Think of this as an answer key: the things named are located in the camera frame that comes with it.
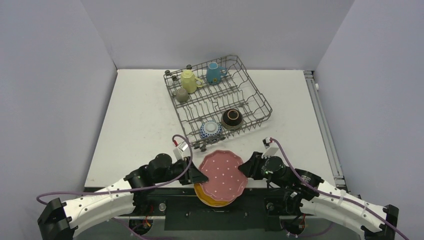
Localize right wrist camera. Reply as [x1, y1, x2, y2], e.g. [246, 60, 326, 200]
[261, 137, 280, 159]

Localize red patterned bowl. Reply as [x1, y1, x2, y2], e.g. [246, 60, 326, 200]
[199, 120, 223, 143]

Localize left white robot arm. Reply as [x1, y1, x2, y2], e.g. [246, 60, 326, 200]
[37, 153, 209, 240]

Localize grey wire dish rack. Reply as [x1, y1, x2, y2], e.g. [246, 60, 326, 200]
[163, 54, 273, 152]

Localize pale yellow mug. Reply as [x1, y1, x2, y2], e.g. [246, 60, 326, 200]
[180, 69, 204, 94]

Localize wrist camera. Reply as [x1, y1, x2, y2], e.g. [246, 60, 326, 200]
[261, 137, 280, 159]
[173, 141, 188, 161]

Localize yellow plate under stack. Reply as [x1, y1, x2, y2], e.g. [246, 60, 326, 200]
[193, 183, 237, 208]

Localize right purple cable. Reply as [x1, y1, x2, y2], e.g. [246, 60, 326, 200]
[268, 137, 410, 240]

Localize black patterned bowl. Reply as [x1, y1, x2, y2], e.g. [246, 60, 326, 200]
[220, 108, 244, 131]

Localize blue floral mug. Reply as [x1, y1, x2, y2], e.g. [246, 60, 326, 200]
[206, 62, 228, 85]

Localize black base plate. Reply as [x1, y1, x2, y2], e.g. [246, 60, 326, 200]
[125, 187, 306, 231]

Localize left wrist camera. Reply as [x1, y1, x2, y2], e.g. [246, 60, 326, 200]
[173, 141, 188, 161]

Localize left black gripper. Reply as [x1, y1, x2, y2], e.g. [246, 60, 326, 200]
[154, 156, 209, 185]

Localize pink dotted plate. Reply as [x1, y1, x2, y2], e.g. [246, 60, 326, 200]
[198, 150, 248, 203]

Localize small grey cup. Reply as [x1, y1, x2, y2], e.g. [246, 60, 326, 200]
[175, 87, 190, 103]

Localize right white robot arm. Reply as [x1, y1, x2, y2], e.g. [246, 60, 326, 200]
[238, 152, 399, 240]

